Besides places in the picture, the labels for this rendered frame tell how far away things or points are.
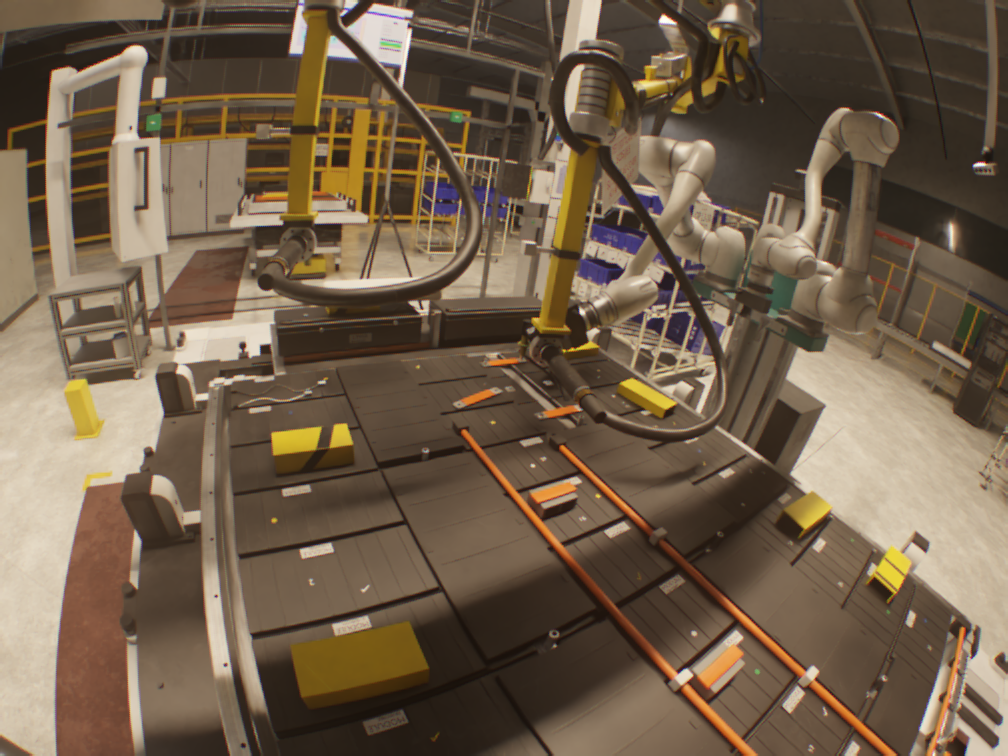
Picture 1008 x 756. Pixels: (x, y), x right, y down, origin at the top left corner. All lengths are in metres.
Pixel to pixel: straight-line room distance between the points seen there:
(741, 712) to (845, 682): 0.22
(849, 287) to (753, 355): 0.75
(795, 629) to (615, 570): 0.34
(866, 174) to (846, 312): 0.46
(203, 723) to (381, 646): 0.34
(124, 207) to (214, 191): 6.52
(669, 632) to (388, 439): 0.63
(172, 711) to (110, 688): 1.19
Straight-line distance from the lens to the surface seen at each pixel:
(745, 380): 2.18
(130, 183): 3.25
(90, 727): 1.94
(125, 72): 3.56
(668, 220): 1.39
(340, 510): 0.75
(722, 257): 1.97
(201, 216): 9.75
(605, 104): 1.07
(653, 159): 1.54
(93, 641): 2.08
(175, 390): 1.29
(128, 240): 3.28
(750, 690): 0.71
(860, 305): 1.57
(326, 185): 10.55
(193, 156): 9.72
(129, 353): 3.72
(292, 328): 1.21
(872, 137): 1.57
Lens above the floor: 1.54
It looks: 27 degrees down
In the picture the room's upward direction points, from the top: 9 degrees clockwise
